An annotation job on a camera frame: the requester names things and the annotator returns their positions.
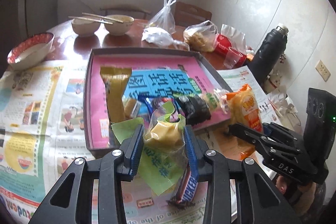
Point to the wooden chair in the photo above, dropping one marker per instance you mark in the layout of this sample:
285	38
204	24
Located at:
191	12

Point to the crumpled white plastic bag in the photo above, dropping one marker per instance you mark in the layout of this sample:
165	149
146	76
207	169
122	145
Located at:
155	36

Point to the beige bowl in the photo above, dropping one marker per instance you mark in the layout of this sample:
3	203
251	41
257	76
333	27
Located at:
85	28
119	27

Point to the yellow cake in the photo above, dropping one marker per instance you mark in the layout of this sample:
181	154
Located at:
162	134

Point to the white printed newspaper sheet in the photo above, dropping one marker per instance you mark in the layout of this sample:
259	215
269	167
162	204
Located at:
239	77

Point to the pink and blue book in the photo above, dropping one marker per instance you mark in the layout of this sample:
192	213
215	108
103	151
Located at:
157	62

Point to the clear plastic cup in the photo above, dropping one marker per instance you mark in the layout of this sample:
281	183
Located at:
232	58

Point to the person's right hand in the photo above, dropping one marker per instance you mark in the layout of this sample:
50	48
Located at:
282	184

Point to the yellow gold snack packet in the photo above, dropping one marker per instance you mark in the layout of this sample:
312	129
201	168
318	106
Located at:
115	92

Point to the red patterned bowl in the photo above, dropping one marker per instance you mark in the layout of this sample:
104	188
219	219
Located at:
29	52

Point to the white animal figurine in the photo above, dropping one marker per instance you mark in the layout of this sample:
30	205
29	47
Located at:
273	82

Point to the plastic bag of yellow food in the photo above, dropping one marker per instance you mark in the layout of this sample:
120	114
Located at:
198	37

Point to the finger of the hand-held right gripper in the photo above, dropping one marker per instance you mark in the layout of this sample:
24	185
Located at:
244	134
278	132

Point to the chocolate bar packet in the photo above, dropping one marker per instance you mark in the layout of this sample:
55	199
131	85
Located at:
187	188

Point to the orange bread packet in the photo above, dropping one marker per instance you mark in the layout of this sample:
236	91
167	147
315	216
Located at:
246	106

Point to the colourful printed newspaper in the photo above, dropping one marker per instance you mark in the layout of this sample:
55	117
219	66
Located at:
39	113

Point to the black snack packet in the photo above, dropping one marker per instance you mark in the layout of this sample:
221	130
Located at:
194	108

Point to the wall socket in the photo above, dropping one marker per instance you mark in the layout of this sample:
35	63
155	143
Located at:
323	70

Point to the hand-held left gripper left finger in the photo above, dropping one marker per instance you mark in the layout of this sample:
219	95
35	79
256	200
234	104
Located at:
134	151

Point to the red package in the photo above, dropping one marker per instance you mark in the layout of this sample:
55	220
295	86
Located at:
221	47

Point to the blue cookie packet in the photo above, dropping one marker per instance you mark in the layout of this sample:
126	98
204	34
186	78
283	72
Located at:
151	106

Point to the tied clear plastic bag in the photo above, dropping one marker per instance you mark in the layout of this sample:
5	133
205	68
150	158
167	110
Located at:
164	16

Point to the chopstick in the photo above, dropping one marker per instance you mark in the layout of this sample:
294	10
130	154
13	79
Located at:
89	19
102	16

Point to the clear cracker packet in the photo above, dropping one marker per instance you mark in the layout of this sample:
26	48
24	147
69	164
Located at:
212	99

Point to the dark cardboard box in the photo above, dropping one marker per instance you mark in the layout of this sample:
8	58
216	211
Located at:
212	69

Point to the crumpled white tissue paper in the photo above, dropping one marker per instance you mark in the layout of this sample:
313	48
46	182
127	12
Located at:
286	108

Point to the black thermos bottle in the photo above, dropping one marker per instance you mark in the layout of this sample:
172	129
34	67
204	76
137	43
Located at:
270	53

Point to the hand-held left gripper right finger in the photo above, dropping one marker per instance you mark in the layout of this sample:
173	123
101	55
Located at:
191	154

